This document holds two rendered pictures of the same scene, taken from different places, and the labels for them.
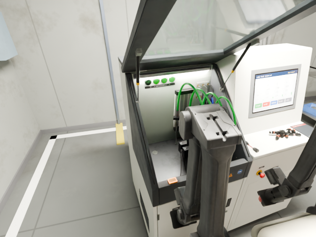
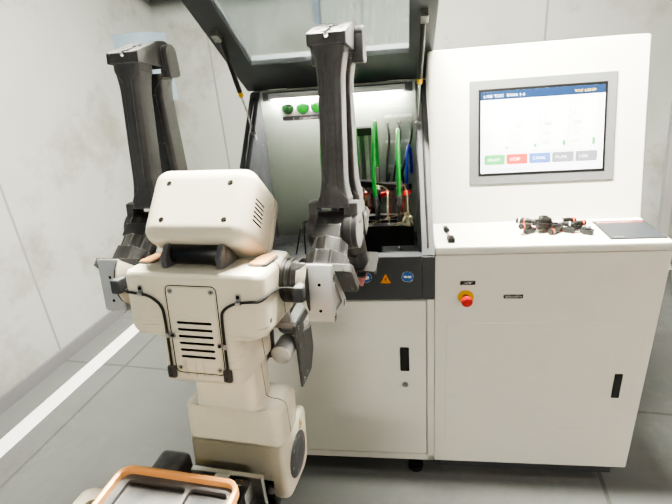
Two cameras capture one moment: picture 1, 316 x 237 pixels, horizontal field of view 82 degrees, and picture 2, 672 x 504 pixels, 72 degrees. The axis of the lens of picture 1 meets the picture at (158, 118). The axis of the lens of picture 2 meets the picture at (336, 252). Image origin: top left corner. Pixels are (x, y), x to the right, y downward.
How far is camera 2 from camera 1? 1.11 m
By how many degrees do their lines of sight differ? 26
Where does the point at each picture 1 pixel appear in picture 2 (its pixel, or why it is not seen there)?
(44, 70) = (217, 130)
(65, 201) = not seen: hidden behind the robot
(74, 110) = not seen: hidden behind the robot
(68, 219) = not seen: hidden behind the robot
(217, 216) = (135, 157)
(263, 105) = (509, 160)
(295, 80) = (602, 110)
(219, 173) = (126, 96)
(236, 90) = (434, 122)
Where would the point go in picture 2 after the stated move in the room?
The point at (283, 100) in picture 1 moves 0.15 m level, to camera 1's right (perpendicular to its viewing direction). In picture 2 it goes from (570, 156) to (622, 157)
